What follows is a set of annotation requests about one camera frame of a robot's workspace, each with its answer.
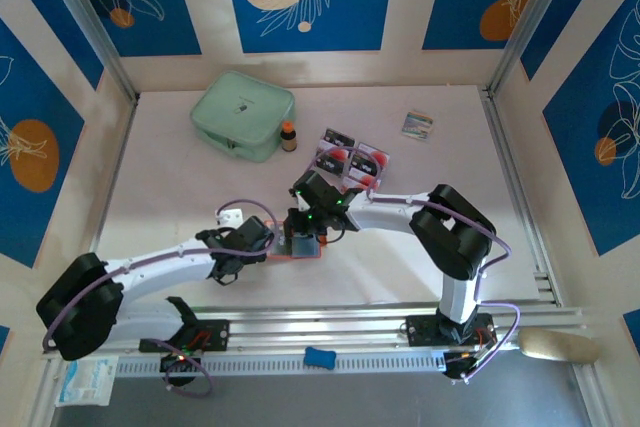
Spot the black vip card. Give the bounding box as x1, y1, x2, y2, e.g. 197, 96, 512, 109
351, 153, 382, 172
323, 127, 357, 147
272, 230, 294, 256
316, 157, 349, 177

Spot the orange card holder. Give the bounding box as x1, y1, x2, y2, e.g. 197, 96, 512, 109
263, 219, 327, 261

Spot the white card red circle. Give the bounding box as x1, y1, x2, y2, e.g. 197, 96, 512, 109
348, 168, 381, 187
355, 142, 391, 161

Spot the brown bottle orange cap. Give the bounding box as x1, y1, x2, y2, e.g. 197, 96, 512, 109
279, 120, 299, 153

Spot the mint green zip pouch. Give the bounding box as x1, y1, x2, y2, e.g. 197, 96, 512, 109
189, 70, 296, 164

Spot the small printed paper packet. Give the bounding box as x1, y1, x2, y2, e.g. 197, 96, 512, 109
399, 108, 435, 142

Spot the blue bone-shaped sponge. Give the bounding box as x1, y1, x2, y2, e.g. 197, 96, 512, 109
302, 346, 337, 369

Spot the left black controller board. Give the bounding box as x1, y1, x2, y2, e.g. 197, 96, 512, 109
159, 346, 204, 374

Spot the black controller board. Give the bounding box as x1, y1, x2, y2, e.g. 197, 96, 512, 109
159, 346, 204, 374
443, 349, 489, 382

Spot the right black controller board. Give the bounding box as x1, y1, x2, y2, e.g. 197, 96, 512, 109
443, 349, 489, 382

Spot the white blue gauze packet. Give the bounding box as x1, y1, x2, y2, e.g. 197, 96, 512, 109
54, 355, 120, 407

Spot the gold oval pad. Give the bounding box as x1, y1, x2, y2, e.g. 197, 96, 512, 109
519, 327, 601, 364

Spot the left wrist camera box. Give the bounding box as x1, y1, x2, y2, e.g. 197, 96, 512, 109
215, 206, 245, 228

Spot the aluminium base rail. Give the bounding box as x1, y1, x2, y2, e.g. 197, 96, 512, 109
42, 300, 586, 363

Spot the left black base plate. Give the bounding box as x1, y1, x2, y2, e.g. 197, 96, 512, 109
138, 319, 231, 353

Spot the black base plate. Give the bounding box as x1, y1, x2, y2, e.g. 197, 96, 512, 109
405, 314, 497, 348
138, 319, 231, 353

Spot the slotted grey cable duct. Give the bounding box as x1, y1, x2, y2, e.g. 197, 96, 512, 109
113, 352, 451, 377

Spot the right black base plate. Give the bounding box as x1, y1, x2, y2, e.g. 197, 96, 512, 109
405, 314, 497, 348

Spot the aluminium side rail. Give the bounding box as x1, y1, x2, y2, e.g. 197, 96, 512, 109
480, 89, 560, 306
74, 95, 141, 318

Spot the aluminium frame post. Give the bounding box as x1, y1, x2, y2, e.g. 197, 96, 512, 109
37, 0, 141, 104
487, 0, 589, 98

